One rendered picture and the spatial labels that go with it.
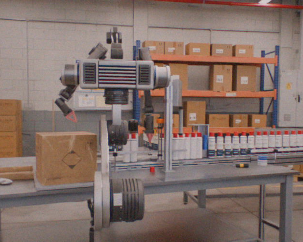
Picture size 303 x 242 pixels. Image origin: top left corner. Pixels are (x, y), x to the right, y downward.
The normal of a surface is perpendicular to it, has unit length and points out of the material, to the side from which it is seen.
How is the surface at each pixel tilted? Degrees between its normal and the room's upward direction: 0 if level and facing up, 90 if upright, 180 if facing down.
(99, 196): 68
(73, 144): 90
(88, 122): 90
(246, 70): 89
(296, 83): 90
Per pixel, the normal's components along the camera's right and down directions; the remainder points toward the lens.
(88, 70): 0.16, 0.05
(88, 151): 0.45, 0.05
